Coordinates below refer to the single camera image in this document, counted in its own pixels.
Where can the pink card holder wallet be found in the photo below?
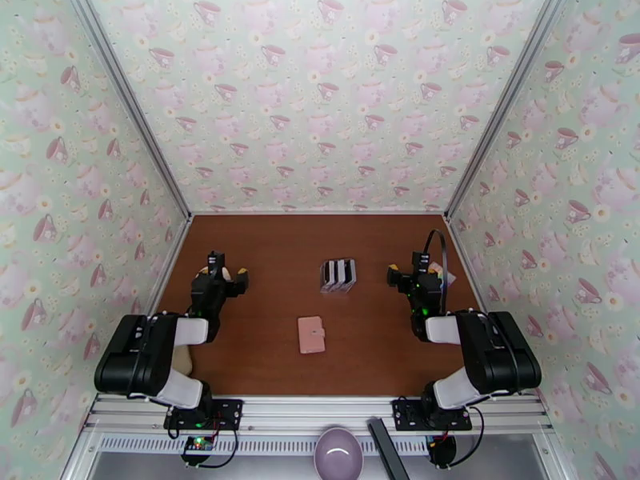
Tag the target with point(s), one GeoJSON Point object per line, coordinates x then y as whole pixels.
{"type": "Point", "coordinates": [311, 336]}

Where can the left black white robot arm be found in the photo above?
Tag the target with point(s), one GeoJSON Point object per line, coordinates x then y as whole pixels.
{"type": "Point", "coordinates": [135, 353]}

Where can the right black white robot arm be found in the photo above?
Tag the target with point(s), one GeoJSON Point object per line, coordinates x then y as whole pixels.
{"type": "Point", "coordinates": [500, 353]}

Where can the colourful sticky notes pack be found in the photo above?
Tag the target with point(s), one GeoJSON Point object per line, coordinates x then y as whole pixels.
{"type": "Point", "coordinates": [448, 276]}

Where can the beige masking tape roll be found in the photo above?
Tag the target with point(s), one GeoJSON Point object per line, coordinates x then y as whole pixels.
{"type": "Point", "coordinates": [228, 274]}

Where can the beige oblong object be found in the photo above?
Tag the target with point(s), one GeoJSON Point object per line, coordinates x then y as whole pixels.
{"type": "Point", "coordinates": [184, 361]}

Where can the small circuit board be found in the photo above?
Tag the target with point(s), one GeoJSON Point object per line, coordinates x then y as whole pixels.
{"type": "Point", "coordinates": [198, 444]}

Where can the black flat bar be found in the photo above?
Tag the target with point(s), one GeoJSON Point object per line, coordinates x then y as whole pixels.
{"type": "Point", "coordinates": [387, 448]}

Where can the purple bowl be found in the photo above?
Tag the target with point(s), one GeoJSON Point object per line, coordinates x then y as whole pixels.
{"type": "Point", "coordinates": [338, 453]}

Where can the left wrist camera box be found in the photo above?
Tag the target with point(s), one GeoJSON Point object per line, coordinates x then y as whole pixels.
{"type": "Point", "coordinates": [216, 262]}

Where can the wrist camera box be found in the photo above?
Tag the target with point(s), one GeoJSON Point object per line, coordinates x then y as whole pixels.
{"type": "Point", "coordinates": [216, 262]}
{"type": "Point", "coordinates": [420, 262]}

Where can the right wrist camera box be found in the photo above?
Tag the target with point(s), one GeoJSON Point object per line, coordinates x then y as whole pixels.
{"type": "Point", "coordinates": [420, 262]}

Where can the aluminium side rail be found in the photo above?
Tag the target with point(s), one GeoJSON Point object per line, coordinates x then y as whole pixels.
{"type": "Point", "coordinates": [465, 263]}
{"type": "Point", "coordinates": [172, 258]}

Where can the aluminium back rail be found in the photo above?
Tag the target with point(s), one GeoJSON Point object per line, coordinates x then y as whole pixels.
{"type": "Point", "coordinates": [320, 212]}

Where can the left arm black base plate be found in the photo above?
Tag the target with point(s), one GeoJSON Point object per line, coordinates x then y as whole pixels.
{"type": "Point", "coordinates": [227, 412]}

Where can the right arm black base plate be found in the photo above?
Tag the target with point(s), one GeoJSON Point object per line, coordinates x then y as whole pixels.
{"type": "Point", "coordinates": [407, 413]}

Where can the aluminium front frame rail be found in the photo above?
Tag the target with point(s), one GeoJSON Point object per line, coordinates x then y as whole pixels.
{"type": "Point", "coordinates": [315, 408]}

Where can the aluminium corner post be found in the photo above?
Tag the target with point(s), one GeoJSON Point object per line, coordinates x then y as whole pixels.
{"type": "Point", "coordinates": [130, 103]}
{"type": "Point", "coordinates": [505, 103]}

